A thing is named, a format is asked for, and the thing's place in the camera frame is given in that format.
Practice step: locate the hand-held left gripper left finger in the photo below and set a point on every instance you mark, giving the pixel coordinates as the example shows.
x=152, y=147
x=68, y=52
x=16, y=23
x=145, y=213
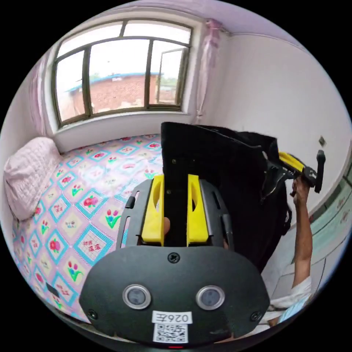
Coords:
x=152, y=211

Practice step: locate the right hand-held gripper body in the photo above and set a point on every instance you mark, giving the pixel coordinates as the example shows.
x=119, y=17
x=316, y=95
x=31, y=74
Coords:
x=305, y=173

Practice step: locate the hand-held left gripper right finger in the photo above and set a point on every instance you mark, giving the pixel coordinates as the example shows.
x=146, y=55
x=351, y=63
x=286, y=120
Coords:
x=197, y=214

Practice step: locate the black jeans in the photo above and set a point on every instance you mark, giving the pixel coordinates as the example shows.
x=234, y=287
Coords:
x=220, y=176

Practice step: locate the person's right forearm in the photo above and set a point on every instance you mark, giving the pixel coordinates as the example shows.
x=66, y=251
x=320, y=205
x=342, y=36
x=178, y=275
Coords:
x=302, y=242

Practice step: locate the person's right hand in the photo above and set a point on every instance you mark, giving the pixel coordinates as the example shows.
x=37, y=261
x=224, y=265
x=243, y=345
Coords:
x=299, y=191

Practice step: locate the person's left hand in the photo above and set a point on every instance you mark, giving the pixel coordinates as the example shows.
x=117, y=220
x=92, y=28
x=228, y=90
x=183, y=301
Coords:
x=166, y=225

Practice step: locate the pale green cupboard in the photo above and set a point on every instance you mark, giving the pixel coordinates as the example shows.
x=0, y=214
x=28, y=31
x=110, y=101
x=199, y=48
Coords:
x=330, y=217

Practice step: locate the bed with flower-print quilt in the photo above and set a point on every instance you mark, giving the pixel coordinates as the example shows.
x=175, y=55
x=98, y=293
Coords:
x=79, y=198

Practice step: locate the pink curtain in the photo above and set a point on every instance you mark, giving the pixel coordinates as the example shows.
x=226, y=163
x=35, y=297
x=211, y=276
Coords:
x=206, y=68
x=37, y=99

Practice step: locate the pink rolled blanket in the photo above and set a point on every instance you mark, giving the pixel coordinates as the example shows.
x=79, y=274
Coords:
x=26, y=176

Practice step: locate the window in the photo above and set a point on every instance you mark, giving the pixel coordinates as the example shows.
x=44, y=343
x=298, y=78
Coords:
x=121, y=71

